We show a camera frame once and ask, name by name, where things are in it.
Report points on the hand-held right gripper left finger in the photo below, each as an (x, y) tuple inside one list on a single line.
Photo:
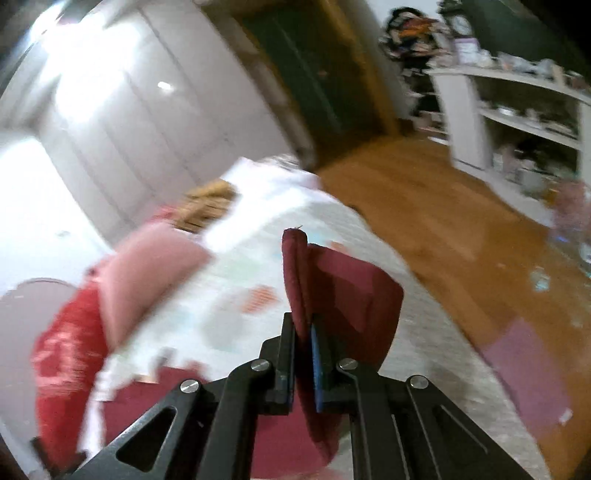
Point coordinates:
[(284, 369)]

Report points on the purple photo frame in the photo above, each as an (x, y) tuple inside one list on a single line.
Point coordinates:
[(467, 51)]

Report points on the round table clock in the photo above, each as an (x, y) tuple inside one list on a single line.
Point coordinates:
[(461, 25)]

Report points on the dark red garment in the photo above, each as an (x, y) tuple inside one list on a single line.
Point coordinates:
[(351, 300)]

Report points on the shoe rack with clothes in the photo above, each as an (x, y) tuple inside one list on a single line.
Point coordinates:
[(415, 37)]

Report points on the pale glossy wardrobe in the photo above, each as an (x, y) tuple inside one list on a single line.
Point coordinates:
[(138, 115)]

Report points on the yellow cloth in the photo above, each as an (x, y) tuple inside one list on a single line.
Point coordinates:
[(207, 203)]

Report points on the purple floor mat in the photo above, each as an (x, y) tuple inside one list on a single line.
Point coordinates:
[(531, 378)]

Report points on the white bed sheet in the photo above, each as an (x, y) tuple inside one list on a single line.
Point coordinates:
[(277, 184)]

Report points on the arched padded headboard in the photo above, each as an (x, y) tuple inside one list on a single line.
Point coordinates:
[(27, 323)]

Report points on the red embroidered pillow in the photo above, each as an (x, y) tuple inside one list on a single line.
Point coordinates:
[(69, 369)]

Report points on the translucent plastic container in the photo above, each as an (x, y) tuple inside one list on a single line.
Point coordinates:
[(572, 221)]

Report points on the heart print bedspread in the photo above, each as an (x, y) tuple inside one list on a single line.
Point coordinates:
[(415, 369)]

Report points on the dark green door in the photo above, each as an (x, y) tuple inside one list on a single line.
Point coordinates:
[(300, 69)]

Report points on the pink pillow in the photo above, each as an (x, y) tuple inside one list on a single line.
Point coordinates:
[(147, 272)]

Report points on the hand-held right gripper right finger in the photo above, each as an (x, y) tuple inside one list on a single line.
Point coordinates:
[(319, 369)]

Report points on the white shelf unit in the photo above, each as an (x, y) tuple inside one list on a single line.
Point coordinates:
[(466, 115)]

